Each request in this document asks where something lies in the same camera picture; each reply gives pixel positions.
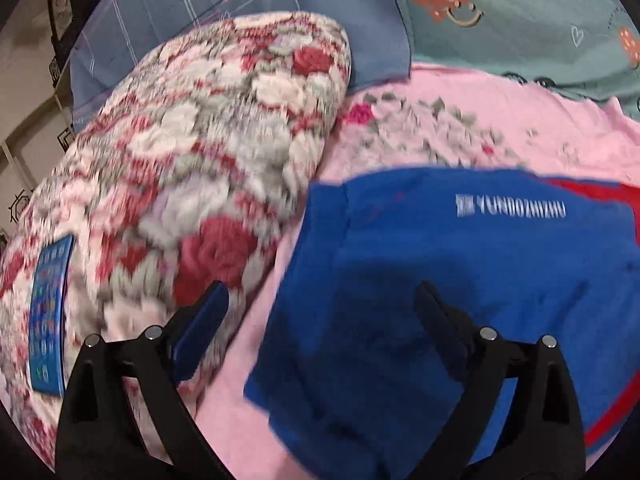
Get blue and red pants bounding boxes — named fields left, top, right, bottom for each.
left=244, top=167, right=639, bottom=479

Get red floral folded quilt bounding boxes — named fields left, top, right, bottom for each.
left=1, top=11, right=352, bottom=464

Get blue smartphone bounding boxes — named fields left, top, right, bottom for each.
left=28, top=233, right=75, bottom=398

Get teal heart print sheet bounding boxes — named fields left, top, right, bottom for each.
left=397, top=0, right=639, bottom=119

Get pink floral bed sheet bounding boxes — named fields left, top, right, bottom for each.
left=196, top=63, right=639, bottom=479

